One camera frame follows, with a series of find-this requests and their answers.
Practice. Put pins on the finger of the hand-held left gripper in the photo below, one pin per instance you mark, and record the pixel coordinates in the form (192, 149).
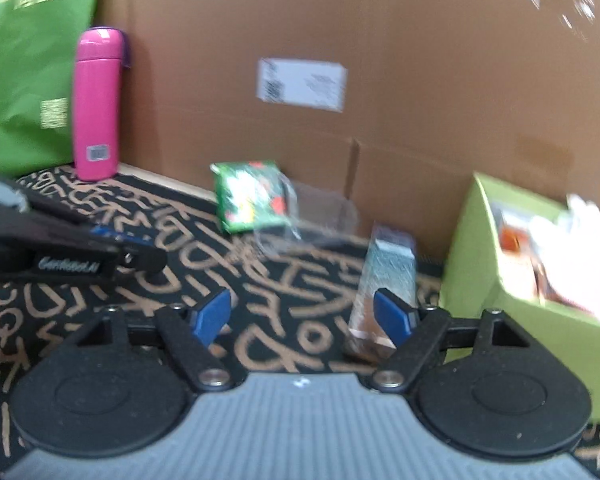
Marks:
(145, 260)
(115, 237)

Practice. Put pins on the green paper bag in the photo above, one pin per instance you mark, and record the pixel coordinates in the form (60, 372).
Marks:
(25, 60)

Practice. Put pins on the pink thermos bottle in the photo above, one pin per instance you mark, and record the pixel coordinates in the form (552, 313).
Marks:
(97, 110)

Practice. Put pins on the orange white box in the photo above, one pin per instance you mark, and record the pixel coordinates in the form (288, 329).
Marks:
(512, 235)

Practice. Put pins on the green printed packet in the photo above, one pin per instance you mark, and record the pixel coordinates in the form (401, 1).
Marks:
(245, 195)

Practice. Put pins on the light green box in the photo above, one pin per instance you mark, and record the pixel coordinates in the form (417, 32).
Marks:
(480, 270)

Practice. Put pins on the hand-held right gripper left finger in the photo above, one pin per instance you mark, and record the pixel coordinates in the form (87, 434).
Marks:
(210, 312)

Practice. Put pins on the clear plastic container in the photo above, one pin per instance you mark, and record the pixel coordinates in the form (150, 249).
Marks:
(325, 210)

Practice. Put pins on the large cardboard box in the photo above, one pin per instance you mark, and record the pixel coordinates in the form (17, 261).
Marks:
(405, 35)

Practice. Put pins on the long patterned box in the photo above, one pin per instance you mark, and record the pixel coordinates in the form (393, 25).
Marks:
(385, 270)

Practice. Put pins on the white shipping label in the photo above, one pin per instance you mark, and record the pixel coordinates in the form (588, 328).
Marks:
(305, 85)

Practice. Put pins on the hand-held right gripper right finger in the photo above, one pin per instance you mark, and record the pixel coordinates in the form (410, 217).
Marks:
(392, 315)

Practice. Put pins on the black patterned mat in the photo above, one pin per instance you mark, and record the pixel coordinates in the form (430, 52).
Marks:
(290, 310)

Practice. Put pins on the white glove pink cuff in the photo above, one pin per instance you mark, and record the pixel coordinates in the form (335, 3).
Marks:
(585, 230)

